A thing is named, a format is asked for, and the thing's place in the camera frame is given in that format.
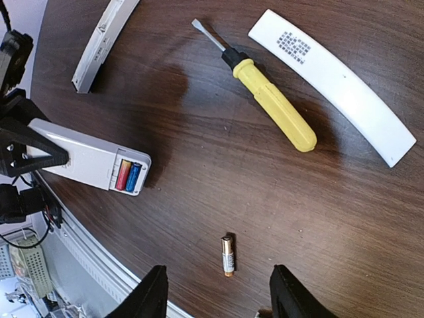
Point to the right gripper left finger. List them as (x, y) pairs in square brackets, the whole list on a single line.
[(148, 299)]

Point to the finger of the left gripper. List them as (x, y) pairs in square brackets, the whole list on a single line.
[(24, 150)]

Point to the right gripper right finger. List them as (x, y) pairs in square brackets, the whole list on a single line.
[(290, 298)]

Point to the white air conditioner remote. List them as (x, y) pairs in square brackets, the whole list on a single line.
[(92, 161)]

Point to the slim white remote control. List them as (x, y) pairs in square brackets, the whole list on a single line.
[(105, 34)]

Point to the yellow handled screwdriver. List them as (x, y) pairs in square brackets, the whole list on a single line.
[(268, 96)]

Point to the white battery cover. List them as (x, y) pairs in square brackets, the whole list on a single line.
[(337, 83)]

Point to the red battery in remote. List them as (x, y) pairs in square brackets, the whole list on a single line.
[(123, 174)]

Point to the blue battery in remote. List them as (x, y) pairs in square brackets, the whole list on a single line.
[(133, 177)]

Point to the gold white battery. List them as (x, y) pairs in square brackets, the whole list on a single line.
[(228, 255)]

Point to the grey perforated basket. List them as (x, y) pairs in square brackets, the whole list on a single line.
[(31, 271)]

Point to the curved aluminium front rail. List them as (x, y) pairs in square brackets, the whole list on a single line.
[(84, 272)]

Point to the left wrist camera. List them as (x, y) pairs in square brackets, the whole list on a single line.
[(15, 51)]

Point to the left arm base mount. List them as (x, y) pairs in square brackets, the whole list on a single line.
[(16, 206)]

